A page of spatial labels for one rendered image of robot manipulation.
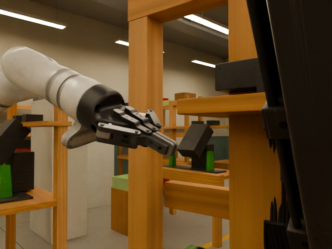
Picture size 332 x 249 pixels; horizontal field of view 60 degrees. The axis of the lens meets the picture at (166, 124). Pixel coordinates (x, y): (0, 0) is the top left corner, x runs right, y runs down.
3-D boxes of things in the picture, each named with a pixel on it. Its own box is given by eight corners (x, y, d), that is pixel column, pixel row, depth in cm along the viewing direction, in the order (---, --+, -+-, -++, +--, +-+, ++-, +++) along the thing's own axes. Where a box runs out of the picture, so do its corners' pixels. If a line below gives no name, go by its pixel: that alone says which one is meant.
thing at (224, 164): (228, 178, 896) (228, 163, 897) (207, 175, 952) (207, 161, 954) (247, 173, 983) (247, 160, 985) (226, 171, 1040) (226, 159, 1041)
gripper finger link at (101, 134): (95, 126, 43) (110, 128, 44) (95, 142, 39) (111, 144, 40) (98, 112, 42) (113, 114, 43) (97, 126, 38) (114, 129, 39)
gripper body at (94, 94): (74, 85, 42) (120, 110, 38) (114, 80, 49) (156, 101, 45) (68, 129, 45) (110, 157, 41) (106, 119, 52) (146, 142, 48)
